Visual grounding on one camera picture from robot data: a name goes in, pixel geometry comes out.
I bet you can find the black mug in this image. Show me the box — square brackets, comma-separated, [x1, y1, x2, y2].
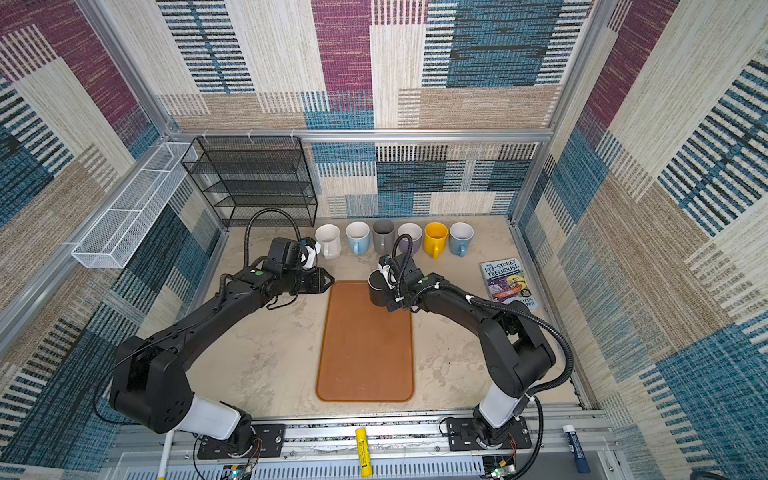
[368, 270, 390, 307]

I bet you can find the white mug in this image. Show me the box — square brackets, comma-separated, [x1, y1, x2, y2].
[315, 224, 342, 260]

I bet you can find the purple mug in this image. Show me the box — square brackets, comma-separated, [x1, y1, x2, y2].
[397, 222, 423, 253]

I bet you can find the yellow mug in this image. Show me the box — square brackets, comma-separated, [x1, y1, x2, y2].
[423, 222, 449, 259]

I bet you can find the light blue mug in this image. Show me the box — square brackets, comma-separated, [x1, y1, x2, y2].
[345, 221, 370, 255]

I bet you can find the grey mug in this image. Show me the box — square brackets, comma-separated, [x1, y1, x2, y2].
[372, 219, 397, 255]

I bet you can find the blue speckled mug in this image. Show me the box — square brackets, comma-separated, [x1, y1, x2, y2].
[449, 222, 474, 257]

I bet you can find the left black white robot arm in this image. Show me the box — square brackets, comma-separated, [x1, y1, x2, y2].
[109, 232, 335, 458]

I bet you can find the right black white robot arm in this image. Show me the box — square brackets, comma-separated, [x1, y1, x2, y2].
[369, 234, 574, 449]

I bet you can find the brown plastic tray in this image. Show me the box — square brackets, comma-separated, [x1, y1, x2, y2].
[316, 281, 415, 402]

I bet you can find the colourful magazine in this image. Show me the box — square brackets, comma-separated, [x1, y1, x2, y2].
[480, 258, 538, 310]

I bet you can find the yellow marker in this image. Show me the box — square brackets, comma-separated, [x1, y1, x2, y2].
[355, 427, 373, 478]

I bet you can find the white mesh basket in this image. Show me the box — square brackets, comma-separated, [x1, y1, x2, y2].
[72, 142, 189, 269]

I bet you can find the white marker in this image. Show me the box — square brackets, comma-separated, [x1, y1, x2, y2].
[157, 430, 175, 480]

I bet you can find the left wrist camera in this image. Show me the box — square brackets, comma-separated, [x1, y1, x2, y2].
[300, 237, 322, 271]

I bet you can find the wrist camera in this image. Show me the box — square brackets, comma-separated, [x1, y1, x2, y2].
[300, 237, 322, 271]
[377, 255, 398, 289]

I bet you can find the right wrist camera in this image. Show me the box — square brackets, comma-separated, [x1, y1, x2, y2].
[377, 255, 398, 289]

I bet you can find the black wire shelf rack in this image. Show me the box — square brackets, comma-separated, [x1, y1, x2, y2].
[181, 136, 318, 227]

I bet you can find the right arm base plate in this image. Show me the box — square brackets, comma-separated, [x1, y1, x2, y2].
[438, 416, 533, 451]

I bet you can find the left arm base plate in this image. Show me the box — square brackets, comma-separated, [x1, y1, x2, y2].
[195, 423, 286, 462]

